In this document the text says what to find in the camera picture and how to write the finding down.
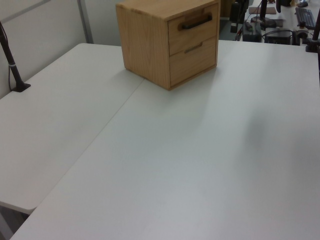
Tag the wooden drawer with recessed grip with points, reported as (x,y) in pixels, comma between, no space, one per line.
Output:
(192,65)

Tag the light wooden drawer cabinet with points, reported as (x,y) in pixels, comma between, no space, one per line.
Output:
(142,42)

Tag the dark green device box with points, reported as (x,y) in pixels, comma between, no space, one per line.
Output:
(252,32)

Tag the black monitor stand round base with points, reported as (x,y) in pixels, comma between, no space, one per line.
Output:
(263,21)

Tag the black electronics box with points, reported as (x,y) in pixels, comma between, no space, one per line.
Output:
(278,37)

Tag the brown desk mat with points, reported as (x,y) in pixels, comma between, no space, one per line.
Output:
(268,10)

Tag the black computer keyboard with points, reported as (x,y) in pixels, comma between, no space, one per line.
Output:
(305,15)

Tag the dark computer mouse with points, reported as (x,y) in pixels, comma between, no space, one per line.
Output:
(303,4)

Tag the grey metal partition post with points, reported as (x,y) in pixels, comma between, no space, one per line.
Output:
(86,21)

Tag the black camera stand with base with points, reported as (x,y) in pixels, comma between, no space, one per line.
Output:
(12,66)

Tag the black clamped camera stand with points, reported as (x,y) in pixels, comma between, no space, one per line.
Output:
(313,43)

